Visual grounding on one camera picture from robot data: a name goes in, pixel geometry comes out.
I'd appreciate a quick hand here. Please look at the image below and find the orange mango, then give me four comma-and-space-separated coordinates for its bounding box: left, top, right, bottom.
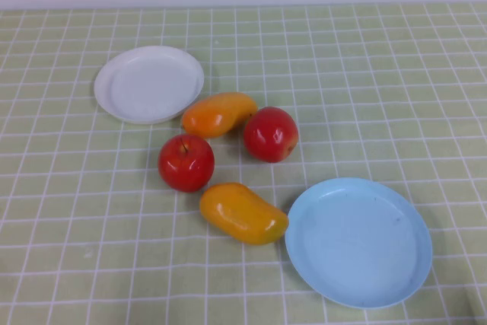
181, 91, 259, 139

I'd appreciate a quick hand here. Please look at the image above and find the white round plate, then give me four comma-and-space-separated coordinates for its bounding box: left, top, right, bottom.
94, 45, 205, 125

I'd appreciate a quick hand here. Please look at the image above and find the red apple with dark stem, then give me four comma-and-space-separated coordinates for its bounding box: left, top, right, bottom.
158, 133, 216, 193

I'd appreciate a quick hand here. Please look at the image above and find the red apple with yellow blush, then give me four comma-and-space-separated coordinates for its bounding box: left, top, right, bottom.
243, 106, 300, 164

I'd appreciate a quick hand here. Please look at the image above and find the light blue round plate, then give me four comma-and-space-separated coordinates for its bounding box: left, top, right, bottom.
284, 177, 434, 310

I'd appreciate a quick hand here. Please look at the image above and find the green checked tablecloth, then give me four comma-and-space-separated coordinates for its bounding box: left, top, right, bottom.
0, 2, 487, 325

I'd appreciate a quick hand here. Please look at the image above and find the yellow mango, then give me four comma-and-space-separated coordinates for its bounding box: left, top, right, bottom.
199, 182, 290, 247

